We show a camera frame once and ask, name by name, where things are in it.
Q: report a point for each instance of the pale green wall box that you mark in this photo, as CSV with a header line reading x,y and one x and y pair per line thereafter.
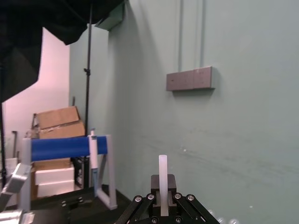
x,y
112,18

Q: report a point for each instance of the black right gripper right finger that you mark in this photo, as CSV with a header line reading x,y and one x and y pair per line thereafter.
x,y
184,205

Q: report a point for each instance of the white pipette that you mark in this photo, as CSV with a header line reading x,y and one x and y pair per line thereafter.
x,y
94,151

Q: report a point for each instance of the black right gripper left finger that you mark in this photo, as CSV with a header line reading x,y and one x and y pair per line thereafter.
x,y
142,205

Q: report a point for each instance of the black light stand pole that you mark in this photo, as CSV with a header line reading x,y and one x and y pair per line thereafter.
x,y
87,93

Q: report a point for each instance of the pale wall conduit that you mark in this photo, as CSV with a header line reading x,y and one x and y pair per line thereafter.
x,y
202,35
180,35

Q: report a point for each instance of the white translucent stirring rod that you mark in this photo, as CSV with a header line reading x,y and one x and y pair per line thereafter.
x,y
163,172

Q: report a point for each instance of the brown cardboard box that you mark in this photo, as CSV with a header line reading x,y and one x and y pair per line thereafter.
x,y
60,123

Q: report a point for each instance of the grey wall switch panel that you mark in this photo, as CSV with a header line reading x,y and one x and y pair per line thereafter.
x,y
189,80

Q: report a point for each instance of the black tripod stand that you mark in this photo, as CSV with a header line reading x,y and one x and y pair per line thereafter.
x,y
2,140

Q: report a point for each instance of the black cloth canopy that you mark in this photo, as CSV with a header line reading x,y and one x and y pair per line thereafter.
x,y
28,35

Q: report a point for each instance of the white rack with blue bar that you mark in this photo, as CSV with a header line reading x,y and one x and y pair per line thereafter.
x,y
60,145

